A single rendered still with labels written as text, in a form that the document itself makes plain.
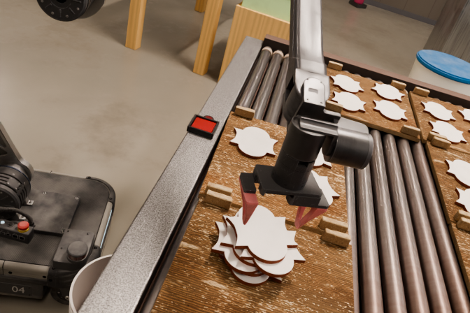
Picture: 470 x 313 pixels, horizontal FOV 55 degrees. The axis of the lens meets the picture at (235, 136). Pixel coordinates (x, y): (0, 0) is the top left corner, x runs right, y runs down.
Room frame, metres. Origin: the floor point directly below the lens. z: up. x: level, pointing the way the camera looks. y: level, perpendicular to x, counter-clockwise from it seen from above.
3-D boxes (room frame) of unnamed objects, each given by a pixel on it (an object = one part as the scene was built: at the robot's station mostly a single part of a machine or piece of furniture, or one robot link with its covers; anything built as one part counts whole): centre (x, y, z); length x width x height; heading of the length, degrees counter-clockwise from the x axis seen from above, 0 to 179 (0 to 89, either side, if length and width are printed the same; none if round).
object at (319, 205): (0.60, -0.13, 1.12); 0.07 x 0.07 x 0.09; 18
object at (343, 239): (0.74, -0.27, 0.95); 0.06 x 0.02 x 0.03; 87
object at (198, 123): (1.08, 0.09, 0.92); 0.06 x 0.06 x 0.01; 87
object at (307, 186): (0.59, -0.10, 1.19); 0.10 x 0.07 x 0.07; 108
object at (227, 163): (0.98, -0.14, 0.93); 0.41 x 0.35 x 0.02; 179
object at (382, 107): (1.58, -0.44, 0.94); 0.41 x 0.35 x 0.04; 177
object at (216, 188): (0.79, 0.00, 0.95); 0.06 x 0.02 x 0.03; 89
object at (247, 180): (0.58, -0.07, 1.12); 0.07 x 0.07 x 0.09; 18
